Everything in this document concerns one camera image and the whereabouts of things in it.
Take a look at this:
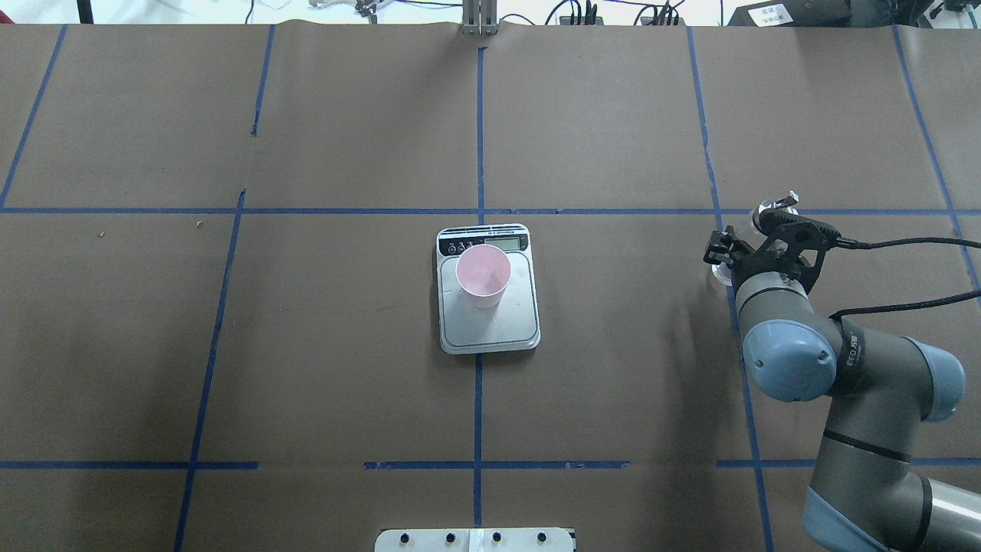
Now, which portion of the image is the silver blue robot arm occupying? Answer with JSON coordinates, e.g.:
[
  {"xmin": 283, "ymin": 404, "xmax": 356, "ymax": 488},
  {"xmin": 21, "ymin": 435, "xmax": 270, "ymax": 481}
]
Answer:
[{"xmin": 704, "ymin": 222, "xmax": 980, "ymax": 551}]

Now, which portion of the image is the aluminium frame post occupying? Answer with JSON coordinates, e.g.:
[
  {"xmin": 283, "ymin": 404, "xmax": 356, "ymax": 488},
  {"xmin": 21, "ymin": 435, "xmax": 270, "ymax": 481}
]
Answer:
[{"xmin": 460, "ymin": 0, "xmax": 500, "ymax": 36}]

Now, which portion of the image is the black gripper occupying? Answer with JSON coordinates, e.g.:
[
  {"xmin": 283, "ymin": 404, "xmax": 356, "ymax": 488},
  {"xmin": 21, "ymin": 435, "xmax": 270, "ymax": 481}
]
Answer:
[{"xmin": 704, "ymin": 230, "xmax": 819, "ymax": 293}]

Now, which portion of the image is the black box with label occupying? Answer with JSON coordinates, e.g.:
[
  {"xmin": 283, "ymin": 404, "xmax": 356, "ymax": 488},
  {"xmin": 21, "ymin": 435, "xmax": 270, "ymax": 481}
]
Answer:
[{"xmin": 725, "ymin": 1, "xmax": 851, "ymax": 28}]

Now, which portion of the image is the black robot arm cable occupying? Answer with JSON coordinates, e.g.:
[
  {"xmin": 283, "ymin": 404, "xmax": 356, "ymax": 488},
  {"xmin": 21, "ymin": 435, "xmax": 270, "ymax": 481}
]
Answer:
[{"xmin": 828, "ymin": 238, "xmax": 981, "ymax": 321}]

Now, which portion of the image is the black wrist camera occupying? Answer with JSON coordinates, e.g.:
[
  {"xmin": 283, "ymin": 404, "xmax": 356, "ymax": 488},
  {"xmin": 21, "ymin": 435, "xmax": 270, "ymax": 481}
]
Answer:
[{"xmin": 754, "ymin": 209, "xmax": 844, "ymax": 255}]

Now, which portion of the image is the pink plastic cup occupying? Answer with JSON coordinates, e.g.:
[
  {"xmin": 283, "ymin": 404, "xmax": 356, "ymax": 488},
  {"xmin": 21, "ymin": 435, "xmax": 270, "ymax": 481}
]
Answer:
[{"xmin": 455, "ymin": 244, "xmax": 511, "ymax": 308}]

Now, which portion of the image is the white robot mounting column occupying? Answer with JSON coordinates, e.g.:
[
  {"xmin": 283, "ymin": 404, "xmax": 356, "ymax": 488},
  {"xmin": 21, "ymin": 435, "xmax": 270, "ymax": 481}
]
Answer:
[{"xmin": 374, "ymin": 527, "xmax": 578, "ymax": 551}]

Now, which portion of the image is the white digital kitchen scale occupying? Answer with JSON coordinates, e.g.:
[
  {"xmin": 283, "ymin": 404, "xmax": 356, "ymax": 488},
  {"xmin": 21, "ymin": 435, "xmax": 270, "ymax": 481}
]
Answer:
[{"xmin": 435, "ymin": 223, "xmax": 542, "ymax": 354}]

